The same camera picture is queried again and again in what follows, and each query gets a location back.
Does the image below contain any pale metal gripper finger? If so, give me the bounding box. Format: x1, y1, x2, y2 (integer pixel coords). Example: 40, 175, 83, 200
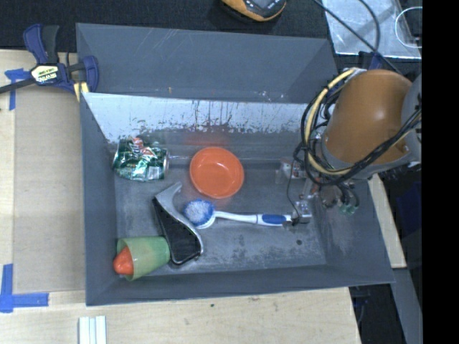
275, 157, 307, 186
282, 199, 313, 229

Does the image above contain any grey metal bin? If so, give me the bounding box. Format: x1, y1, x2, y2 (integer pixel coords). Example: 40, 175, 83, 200
75, 22, 397, 307

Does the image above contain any blue and white dish brush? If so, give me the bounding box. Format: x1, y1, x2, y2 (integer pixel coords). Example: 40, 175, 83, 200
182, 199, 293, 229

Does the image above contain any orange plastic bowl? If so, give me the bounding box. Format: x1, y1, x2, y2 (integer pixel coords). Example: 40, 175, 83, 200
189, 145, 246, 200

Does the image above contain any black and silver curved tool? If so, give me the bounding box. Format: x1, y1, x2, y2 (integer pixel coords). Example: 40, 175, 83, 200
151, 181, 205, 267

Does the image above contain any crushed green drink can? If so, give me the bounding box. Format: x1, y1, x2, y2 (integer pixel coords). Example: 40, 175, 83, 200
112, 135, 171, 183

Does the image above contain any green plastic cup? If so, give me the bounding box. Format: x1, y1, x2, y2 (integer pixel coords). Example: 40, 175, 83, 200
116, 235, 171, 282

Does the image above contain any orange toy carrot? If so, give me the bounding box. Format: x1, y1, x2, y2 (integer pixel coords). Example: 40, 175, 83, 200
112, 245, 136, 277

